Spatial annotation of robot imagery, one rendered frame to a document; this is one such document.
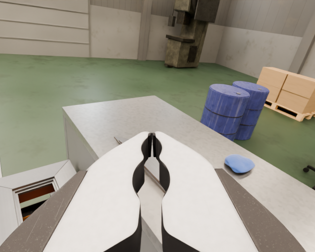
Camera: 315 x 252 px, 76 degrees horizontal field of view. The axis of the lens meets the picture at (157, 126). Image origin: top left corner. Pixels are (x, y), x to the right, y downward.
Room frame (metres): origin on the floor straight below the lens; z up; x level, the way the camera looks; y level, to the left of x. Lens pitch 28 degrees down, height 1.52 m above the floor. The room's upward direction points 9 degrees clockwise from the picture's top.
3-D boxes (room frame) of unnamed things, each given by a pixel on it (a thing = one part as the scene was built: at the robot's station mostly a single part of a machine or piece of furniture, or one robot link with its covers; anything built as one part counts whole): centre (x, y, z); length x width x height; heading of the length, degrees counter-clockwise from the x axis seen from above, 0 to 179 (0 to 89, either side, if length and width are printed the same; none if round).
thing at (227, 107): (2.89, -1.10, 0.41); 1.12 x 0.68 x 0.82; 120
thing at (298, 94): (4.83, -2.96, 0.42); 1.36 x 0.97 x 0.84; 30
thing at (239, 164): (0.66, -0.34, 1.06); 0.12 x 0.10 x 0.03; 134
